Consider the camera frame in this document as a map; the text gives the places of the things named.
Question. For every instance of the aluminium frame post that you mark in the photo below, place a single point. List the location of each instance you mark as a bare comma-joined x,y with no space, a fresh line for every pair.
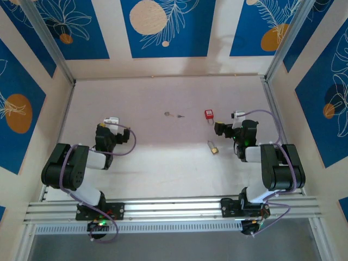
53,46
285,43

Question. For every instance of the aluminium table side rail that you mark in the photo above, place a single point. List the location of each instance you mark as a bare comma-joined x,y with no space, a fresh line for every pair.
270,95
67,108

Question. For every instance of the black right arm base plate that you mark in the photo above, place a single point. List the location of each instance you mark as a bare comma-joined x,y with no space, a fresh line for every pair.
229,208

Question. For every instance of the small silver key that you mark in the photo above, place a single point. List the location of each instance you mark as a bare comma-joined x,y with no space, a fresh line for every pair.
180,116

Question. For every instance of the aluminium frame bar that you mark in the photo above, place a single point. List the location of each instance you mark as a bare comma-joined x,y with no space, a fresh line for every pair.
316,239
25,244

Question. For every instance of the aluminium mounting rail beam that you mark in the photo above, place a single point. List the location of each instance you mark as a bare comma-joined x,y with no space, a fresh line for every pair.
174,210

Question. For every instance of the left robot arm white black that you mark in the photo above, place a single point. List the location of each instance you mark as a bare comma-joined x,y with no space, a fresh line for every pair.
65,166

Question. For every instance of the brass padlock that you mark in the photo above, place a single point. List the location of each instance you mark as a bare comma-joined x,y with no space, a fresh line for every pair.
214,150

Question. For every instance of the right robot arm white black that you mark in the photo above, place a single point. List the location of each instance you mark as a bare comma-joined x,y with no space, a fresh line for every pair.
282,168

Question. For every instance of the blue floral wall panel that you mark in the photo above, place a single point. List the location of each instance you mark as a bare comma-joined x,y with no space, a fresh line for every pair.
304,49
312,122
190,40
32,49
89,40
244,27
16,146

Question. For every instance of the red safety padlock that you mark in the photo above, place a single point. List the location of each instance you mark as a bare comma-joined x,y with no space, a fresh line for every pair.
208,114

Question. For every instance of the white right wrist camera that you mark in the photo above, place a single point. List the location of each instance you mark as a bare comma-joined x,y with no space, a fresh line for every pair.
238,118

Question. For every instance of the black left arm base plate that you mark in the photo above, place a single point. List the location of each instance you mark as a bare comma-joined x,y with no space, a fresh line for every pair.
117,210

